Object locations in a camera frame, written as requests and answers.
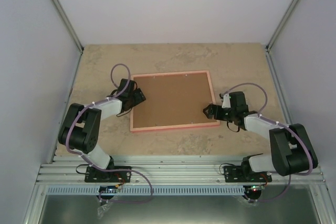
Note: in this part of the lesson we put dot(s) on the grey slotted cable duct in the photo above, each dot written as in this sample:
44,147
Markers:
143,190

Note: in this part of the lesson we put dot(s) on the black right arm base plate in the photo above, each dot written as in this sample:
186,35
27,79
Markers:
235,174

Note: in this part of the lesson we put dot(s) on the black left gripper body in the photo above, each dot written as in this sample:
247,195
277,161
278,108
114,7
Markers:
140,97

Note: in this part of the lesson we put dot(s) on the aluminium corner post right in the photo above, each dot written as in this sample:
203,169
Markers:
285,18

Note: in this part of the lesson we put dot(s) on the aluminium corner post left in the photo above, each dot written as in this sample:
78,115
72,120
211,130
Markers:
64,18

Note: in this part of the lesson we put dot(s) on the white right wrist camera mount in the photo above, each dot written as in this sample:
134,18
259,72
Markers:
225,98

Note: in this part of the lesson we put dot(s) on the metal sheet front panel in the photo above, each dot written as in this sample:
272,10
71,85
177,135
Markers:
301,204

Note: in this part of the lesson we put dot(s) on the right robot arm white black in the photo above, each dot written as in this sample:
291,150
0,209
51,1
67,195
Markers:
262,126

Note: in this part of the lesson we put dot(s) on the aluminium corner post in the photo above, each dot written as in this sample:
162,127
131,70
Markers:
64,18
285,18

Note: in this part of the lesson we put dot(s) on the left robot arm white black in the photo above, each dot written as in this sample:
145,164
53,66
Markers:
80,129

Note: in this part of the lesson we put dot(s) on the aluminium side rail right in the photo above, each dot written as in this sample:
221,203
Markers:
278,90

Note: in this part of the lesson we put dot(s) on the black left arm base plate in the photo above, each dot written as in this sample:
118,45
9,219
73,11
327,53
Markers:
93,175

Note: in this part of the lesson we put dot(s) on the pink picture frame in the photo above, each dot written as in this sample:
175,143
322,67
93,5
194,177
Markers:
212,95

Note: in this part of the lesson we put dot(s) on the aluminium rail front beam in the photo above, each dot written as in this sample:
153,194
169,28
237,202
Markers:
159,170

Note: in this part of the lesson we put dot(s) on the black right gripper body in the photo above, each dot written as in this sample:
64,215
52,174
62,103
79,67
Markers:
222,116

